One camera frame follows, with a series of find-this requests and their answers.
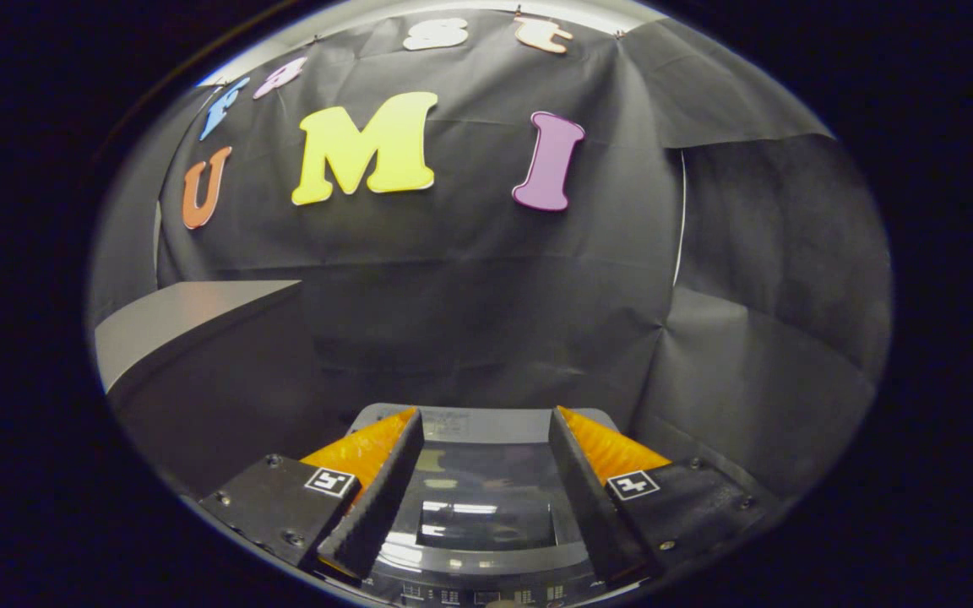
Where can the grey cabinet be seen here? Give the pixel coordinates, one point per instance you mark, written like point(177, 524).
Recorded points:
point(216, 397)

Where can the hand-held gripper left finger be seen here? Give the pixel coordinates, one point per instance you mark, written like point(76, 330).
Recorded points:
point(372, 507)

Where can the dark washing machine lid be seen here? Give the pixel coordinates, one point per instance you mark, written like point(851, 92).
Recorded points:
point(486, 473)

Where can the grey washing machine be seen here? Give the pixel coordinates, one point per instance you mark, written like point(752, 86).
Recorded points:
point(470, 596)

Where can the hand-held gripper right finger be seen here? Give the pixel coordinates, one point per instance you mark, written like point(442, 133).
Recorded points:
point(592, 507)

